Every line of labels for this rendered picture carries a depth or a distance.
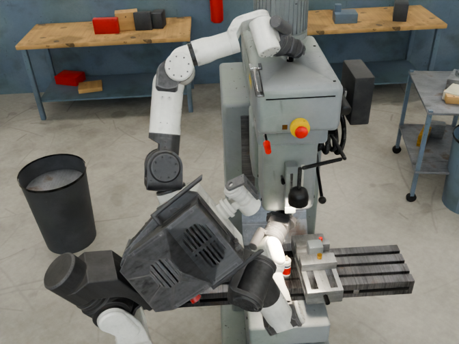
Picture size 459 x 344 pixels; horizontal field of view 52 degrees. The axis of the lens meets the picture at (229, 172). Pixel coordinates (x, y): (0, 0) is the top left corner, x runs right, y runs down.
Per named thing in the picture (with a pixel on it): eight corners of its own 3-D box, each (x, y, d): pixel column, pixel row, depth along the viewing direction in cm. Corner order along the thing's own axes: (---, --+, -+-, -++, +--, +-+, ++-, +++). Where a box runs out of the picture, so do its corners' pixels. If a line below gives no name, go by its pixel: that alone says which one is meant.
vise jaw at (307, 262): (336, 268, 202) (337, 261, 200) (301, 271, 202) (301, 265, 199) (332, 259, 207) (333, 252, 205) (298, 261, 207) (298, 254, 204)
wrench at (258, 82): (268, 97, 135) (268, 94, 135) (253, 97, 135) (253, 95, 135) (261, 65, 155) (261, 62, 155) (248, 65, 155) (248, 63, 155)
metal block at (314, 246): (322, 257, 206) (323, 247, 203) (309, 258, 206) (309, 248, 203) (320, 249, 211) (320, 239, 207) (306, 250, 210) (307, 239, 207)
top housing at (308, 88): (340, 132, 149) (345, 84, 140) (257, 137, 148) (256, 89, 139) (312, 74, 188) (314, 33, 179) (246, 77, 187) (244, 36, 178)
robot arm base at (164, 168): (152, 203, 128) (191, 189, 130) (135, 159, 126) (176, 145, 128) (148, 196, 143) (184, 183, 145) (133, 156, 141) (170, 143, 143)
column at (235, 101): (309, 328, 295) (329, 99, 207) (232, 333, 294) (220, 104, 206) (295, 269, 336) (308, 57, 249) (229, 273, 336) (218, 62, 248)
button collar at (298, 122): (309, 137, 147) (310, 120, 144) (289, 138, 147) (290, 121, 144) (308, 134, 149) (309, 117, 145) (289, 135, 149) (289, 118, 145)
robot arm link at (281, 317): (309, 337, 157) (287, 300, 144) (272, 348, 159) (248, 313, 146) (302, 307, 166) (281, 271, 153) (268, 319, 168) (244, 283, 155)
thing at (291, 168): (295, 213, 178) (298, 166, 166) (284, 213, 178) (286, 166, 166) (294, 206, 181) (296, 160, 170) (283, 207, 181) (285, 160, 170)
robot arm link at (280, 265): (279, 236, 177) (289, 269, 170) (265, 246, 183) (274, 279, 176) (266, 235, 173) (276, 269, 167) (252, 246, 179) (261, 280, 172)
